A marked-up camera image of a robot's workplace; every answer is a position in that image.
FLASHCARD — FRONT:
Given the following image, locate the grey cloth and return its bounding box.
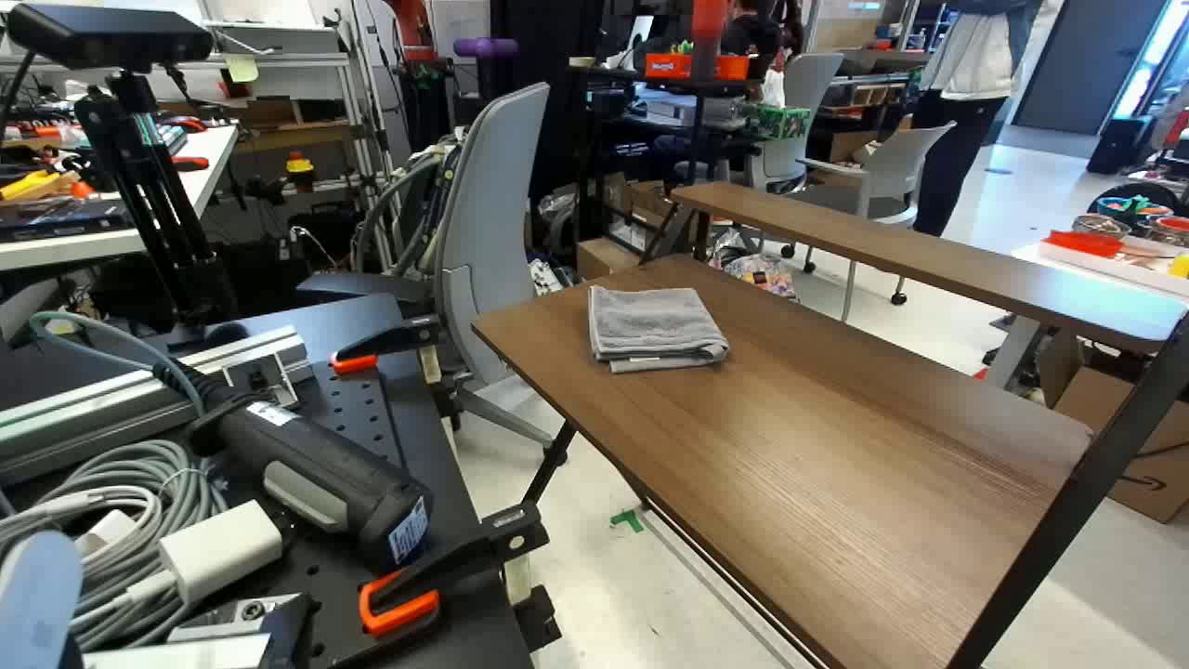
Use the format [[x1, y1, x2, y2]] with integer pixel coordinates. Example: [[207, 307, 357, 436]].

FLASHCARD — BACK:
[[584, 283, 731, 376]]

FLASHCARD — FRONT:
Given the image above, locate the small brown cardboard box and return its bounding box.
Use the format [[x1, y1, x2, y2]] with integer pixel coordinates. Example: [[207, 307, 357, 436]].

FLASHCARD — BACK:
[[573, 235, 650, 283]]

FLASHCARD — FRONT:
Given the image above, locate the grey office chair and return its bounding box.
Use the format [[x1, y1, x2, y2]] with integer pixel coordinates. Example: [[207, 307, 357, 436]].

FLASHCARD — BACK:
[[425, 79, 555, 446]]

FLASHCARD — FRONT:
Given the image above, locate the black clamp orange tip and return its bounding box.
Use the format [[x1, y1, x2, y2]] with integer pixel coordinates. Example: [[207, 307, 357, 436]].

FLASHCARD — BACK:
[[324, 312, 449, 384]]

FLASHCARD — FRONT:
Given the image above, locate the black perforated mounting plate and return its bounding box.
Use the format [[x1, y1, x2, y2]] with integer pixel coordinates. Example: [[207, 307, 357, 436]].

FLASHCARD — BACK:
[[180, 288, 537, 669]]

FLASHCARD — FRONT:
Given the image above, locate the orange storage bin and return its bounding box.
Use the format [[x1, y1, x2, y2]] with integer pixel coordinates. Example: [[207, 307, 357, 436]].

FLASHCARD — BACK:
[[640, 43, 752, 88]]

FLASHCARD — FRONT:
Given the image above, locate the black handheld scanner device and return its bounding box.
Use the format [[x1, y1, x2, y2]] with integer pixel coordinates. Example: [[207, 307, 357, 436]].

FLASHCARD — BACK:
[[212, 396, 434, 576]]

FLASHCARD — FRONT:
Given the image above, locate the white background chair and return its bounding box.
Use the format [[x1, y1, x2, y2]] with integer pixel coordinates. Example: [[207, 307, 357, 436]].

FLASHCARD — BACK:
[[797, 120, 958, 307]]

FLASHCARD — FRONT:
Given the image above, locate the raised wooden desk shelf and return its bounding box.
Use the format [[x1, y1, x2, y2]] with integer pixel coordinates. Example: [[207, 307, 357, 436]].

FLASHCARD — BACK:
[[669, 178, 1189, 356]]

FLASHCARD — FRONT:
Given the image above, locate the white power adapter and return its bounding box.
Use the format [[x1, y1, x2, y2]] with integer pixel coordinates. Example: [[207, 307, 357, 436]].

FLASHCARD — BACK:
[[155, 496, 289, 607]]

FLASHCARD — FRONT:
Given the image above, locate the black tripod stand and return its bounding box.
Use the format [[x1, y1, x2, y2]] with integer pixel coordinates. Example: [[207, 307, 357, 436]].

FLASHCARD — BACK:
[[74, 68, 241, 334]]

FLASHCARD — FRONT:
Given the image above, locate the person in white shirt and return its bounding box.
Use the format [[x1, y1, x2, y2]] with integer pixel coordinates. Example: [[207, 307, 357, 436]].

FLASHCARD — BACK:
[[908, 0, 1048, 240]]

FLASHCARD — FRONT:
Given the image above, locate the red flat object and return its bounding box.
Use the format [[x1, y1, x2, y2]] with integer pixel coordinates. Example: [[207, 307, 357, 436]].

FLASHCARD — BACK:
[[1040, 225, 1126, 262]]

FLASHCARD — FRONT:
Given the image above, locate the black diagonal desk strut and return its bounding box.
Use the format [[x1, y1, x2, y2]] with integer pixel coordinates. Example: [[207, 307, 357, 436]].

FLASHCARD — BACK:
[[943, 312, 1189, 669]]

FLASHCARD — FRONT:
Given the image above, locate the white cluttered work table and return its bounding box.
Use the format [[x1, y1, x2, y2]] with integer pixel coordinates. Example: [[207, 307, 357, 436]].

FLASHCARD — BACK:
[[0, 120, 241, 278]]

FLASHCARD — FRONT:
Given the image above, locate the large brown cardboard box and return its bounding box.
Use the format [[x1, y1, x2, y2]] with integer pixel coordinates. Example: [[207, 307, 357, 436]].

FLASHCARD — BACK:
[[1052, 363, 1189, 527]]

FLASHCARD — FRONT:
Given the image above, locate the yellow tool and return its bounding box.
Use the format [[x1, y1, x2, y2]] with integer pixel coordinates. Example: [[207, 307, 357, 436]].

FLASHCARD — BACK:
[[0, 167, 85, 207]]

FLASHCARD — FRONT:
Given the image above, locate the blue grey rounded object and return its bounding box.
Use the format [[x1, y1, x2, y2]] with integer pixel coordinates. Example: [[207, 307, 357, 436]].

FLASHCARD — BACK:
[[0, 527, 90, 669]]

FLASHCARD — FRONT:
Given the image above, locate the black clamp orange handle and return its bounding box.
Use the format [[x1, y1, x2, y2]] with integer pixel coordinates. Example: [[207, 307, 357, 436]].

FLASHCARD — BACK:
[[354, 496, 554, 644]]

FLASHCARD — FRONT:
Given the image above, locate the grey cable bundle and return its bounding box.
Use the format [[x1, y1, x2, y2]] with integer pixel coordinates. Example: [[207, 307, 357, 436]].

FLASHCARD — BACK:
[[0, 436, 233, 655]]

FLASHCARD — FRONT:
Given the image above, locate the silver aluminium extrusion rail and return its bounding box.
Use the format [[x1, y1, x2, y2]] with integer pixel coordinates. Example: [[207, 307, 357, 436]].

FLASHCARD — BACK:
[[0, 324, 310, 485]]

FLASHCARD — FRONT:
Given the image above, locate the black camera on stand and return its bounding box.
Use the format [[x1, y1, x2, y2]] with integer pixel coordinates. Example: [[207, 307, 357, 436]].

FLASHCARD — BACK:
[[2, 0, 217, 75]]

